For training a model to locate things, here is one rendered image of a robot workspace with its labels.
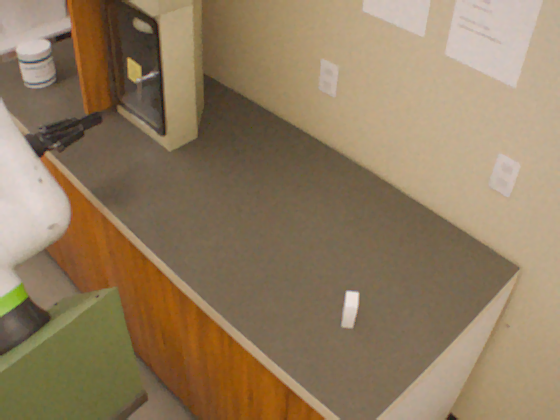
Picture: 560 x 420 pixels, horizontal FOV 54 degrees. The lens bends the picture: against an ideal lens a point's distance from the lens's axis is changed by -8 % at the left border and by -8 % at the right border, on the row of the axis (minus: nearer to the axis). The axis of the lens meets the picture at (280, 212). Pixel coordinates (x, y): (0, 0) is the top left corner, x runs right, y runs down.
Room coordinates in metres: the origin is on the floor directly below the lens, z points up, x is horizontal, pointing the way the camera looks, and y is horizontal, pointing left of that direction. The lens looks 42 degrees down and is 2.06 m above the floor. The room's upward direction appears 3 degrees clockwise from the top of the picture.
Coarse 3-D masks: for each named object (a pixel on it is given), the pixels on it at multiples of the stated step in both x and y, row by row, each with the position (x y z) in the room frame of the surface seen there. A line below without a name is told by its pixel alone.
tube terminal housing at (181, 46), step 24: (168, 0) 1.51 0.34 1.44; (192, 0) 1.58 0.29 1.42; (168, 24) 1.51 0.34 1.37; (192, 24) 1.57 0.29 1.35; (168, 48) 1.51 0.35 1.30; (192, 48) 1.57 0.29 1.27; (168, 72) 1.51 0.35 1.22; (192, 72) 1.57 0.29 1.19; (168, 96) 1.50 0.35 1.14; (192, 96) 1.57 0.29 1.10; (168, 120) 1.50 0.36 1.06; (192, 120) 1.56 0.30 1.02; (168, 144) 1.50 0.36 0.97
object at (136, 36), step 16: (112, 0) 1.65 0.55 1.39; (112, 16) 1.66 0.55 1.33; (128, 16) 1.59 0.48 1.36; (144, 16) 1.53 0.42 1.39; (112, 32) 1.67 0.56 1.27; (128, 32) 1.60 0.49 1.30; (144, 32) 1.53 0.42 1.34; (112, 48) 1.68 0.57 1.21; (128, 48) 1.61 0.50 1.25; (144, 48) 1.54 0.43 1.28; (112, 64) 1.69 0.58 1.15; (144, 64) 1.54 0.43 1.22; (160, 64) 1.49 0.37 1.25; (128, 80) 1.62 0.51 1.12; (144, 80) 1.55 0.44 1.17; (160, 80) 1.49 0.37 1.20; (128, 96) 1.63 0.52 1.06; (144, 96) 1.56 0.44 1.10; (160, 96) 1.49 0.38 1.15; (128, 112) 1.63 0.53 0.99; (144, 112) 1.56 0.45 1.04; (160, 112) 1.50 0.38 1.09; (160, 128) 1.50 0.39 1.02
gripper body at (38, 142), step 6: (30, 132) 1.24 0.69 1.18; (54, 132) 1.28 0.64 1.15; (30, 138) 1.21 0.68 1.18; (36, 138) 1.22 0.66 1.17; (42, 138) 1.25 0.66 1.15; (54, 138) 1.25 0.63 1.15; (30, 144) 1.20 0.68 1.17; (36, 144) 1.20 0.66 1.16; (42, 144) 1.22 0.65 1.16; (48, 144) 1.22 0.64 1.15; (36, 150) 1.20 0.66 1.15; (42, 150) 1.21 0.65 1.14; (48, 150) 1.22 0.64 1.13; (42, 156) 1.21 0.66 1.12
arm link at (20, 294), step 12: (0, 252) 0.67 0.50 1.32; (0, 264) 0.67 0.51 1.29; (12, 264) 0.68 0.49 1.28; (0, 276) 0.65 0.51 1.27; (12, 276) 0.67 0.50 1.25; (0, 288) 0.64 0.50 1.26; (12, 288) 0.65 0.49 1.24; (24, 288) 0.68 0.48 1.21; (0, 300) 0.62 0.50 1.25; (12, 300) 0.63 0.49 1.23; (0, 312) 0.60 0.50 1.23
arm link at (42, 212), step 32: (0, 128) 0.84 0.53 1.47; (0, 160) 0.79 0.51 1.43; (32, 160) 0.82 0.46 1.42; (0, 192) 0.75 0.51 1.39; (32, 192) 0.75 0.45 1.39; (64, 192) 0.80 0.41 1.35; (0, 224) 0.70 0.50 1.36; (32, 224) 0.71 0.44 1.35; (64, 224) 0.75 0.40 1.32; (32, 256) 0.71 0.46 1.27
